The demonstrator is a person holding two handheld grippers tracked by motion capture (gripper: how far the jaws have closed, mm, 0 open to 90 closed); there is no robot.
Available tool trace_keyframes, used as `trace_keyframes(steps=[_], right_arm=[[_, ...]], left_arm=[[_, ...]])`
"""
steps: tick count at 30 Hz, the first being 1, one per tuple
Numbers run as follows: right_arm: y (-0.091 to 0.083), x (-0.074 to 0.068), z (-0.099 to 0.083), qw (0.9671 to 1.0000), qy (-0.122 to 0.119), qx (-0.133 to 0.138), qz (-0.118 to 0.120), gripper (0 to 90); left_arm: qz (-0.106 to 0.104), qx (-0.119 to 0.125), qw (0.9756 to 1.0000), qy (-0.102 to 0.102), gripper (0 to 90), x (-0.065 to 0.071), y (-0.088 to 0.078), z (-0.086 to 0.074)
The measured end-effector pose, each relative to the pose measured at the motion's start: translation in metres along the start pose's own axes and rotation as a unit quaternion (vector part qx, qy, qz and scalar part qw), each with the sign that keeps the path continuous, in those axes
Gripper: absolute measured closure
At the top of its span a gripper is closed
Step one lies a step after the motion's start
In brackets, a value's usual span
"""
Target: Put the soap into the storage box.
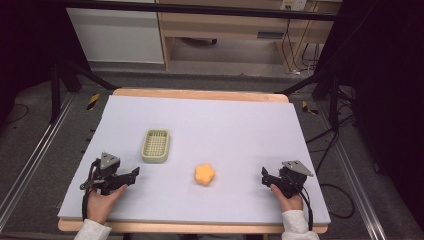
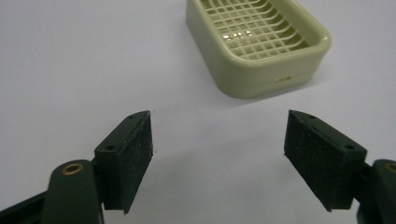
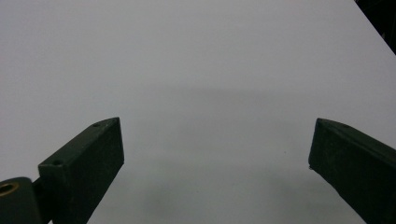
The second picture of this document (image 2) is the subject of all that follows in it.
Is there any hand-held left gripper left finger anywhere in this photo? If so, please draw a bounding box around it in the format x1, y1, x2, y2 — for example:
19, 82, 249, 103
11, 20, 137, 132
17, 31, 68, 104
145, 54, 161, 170
93, 110, 154, 215

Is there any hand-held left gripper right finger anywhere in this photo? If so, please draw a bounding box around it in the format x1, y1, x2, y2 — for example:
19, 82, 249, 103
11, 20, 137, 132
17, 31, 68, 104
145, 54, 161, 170
283, 109, 368, 213

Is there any pale green soap dish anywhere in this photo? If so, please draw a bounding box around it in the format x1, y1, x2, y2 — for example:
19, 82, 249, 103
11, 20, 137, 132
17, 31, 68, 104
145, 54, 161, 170
185, 0, 332, 100

